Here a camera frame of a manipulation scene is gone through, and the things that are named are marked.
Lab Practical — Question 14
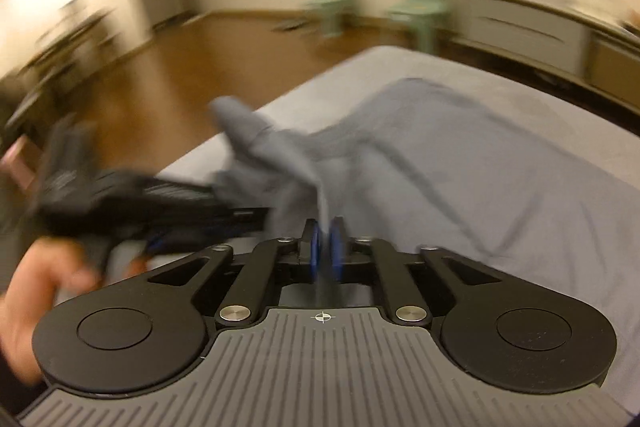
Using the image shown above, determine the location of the grey garment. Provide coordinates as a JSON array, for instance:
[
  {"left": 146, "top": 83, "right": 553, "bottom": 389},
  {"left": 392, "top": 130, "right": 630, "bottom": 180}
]
[{"left": 207, "top": 77, "right": 640, "bottom": 398}]

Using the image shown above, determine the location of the person's left hand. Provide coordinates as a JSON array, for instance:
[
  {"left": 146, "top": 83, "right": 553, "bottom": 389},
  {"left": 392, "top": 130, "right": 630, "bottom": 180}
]
[{"left": 1, "top": 237, "right": 102, "bottom": 387}]

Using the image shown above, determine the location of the wooden dining table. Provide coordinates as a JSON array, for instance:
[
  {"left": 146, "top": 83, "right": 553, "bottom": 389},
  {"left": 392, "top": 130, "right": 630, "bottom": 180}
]
[{"left": 1, "top": 9, "right": 119, "bottom": 145}]

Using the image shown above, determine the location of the long grey brown sideboard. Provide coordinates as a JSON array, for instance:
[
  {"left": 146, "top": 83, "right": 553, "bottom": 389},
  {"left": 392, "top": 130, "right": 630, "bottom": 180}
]
[{"left": 456, "top": 0, "right": 639, "bottom": 113}]

